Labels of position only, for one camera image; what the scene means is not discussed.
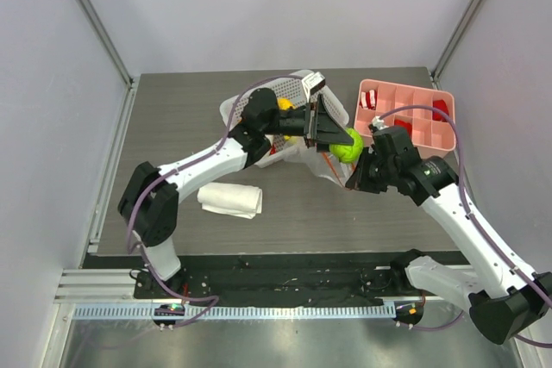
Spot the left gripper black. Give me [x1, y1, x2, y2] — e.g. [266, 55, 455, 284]
[261, 94, 353, 152]

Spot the clear zip bag orange seal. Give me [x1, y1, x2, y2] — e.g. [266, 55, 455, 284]
[284, 147, 355, 188]

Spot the green fake fruit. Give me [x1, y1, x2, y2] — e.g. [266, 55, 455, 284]
[329, 128, 364, 164]

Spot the yellow fake banana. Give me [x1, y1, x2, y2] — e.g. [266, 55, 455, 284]
[277, 97, 297, 145]

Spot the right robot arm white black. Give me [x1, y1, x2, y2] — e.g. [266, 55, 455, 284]
[346, 126, 551, 345]

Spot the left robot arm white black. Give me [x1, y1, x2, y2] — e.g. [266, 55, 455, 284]
[117, 88, 354, 298]

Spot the red white striped item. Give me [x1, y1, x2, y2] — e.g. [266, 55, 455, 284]
[359, 89, 378, 110]

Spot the white perforated plastic basket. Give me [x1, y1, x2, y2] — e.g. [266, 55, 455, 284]
[231, 70, 349, 168]

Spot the red item middle compartment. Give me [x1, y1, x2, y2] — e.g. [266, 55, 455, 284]
[394, 119, 412, 135]

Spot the red item compartment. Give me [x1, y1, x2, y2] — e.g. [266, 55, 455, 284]
[432, 99, 449, 122]
[394, 119, 412, 135]

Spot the pink compartment tray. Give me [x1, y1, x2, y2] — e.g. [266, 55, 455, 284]
[354, 79, 456, 159]

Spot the folded white towel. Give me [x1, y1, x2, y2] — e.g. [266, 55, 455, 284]
[197, 183, 263, 220]

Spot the red item right compartment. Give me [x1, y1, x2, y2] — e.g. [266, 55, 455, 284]
[432, 99, 449, 122]

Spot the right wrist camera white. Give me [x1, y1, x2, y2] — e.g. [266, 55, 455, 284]
[368, 116, 387, 133]

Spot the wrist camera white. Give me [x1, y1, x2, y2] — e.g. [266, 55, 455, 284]
[368, 116, 387, 133]
[301, 72, 326, 101]

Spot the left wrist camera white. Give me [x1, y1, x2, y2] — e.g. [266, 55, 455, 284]
[301, 72, 326, 101]

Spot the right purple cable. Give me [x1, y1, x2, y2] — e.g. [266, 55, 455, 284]
[374, 104, 552, 348]

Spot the purple cable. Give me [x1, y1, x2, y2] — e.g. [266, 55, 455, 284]
[374, 104, 552, 348]
[124, 77, 310, 328]

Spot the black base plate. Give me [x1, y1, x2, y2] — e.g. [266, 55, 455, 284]
[129, 253, 422, 309]

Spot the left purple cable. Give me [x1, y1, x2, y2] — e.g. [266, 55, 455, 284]
[124, 77, 310, 328]

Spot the white slotted cable duct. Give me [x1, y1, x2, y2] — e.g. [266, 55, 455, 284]
[72, 302, 396, 321]

